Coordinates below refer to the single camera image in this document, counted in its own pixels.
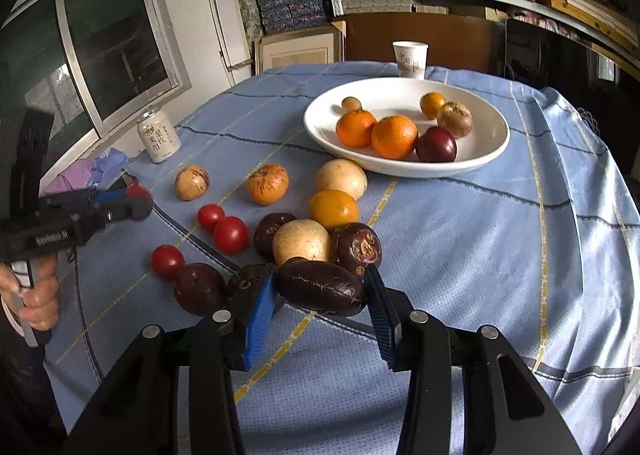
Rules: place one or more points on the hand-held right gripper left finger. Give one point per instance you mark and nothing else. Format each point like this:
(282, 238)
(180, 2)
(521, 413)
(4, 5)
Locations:
(257, 330)

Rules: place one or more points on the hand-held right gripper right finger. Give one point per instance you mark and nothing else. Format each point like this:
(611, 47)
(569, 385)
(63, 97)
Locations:
(382, 330)

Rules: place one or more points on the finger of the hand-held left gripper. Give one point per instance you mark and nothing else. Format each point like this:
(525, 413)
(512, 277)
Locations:
(111, 195)
(132, 210)

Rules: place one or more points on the dark red plum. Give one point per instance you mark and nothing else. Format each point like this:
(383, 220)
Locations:
(436, 145)
(199, 289)

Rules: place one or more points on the pale tan pear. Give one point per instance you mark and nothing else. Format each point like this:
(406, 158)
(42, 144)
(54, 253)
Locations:
(341, 177)
(302, 240)

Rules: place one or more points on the small orange tangerine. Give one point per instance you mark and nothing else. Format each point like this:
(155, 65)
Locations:
(432, 104)
(333, 207)

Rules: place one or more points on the orange striped persimmon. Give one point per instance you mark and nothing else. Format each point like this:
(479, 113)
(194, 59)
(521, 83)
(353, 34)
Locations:
(268, 183)

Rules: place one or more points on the large orange mandarin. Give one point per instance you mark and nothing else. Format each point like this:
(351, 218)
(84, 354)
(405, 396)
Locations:
(355, 127)
(394, 136)

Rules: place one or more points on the pinkish tan pomegranate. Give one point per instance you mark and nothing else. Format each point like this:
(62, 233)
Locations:
(454, 119)

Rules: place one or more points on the small tan longan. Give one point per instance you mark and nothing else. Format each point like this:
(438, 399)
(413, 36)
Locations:
(351, 104)

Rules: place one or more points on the white bowl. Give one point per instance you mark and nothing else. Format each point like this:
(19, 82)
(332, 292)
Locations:
(390, 95)

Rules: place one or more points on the person's left forearm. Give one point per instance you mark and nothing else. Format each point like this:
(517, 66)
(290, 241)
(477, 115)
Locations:
(20, 375)

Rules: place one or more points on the person's left hand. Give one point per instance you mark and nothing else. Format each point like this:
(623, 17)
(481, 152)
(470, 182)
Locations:
(42, 305)

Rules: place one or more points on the blue printed cloth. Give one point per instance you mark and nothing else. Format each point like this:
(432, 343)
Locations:
(110, 165)

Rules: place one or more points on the pink cloth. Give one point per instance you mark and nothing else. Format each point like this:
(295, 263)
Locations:
(72, 180)

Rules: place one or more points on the white beverage can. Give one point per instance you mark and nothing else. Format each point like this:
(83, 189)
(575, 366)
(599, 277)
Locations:
(159, 137)

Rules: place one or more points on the blue plaid tablecloth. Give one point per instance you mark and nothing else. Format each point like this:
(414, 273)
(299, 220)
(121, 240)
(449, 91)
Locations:
(450, 235)

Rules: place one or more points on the white framed window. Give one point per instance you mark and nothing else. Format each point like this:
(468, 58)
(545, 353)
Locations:
(110, 35)

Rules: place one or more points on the white leaning strip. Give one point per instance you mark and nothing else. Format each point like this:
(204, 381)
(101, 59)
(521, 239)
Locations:
(217, 25)

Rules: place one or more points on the green marbled slab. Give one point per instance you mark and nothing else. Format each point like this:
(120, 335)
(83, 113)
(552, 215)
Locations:
(247, 0)

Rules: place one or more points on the pile of blue patterned boxes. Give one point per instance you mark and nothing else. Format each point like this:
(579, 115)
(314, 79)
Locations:
(292, 5)

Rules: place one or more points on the white paper cup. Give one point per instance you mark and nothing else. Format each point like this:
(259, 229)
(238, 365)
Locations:
(410, 60)

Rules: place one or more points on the brown wooden board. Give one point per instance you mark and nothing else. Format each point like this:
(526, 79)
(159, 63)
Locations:
(425, 30)

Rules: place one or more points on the black glossy panel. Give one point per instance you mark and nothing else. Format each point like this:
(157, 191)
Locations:
(550, 60)

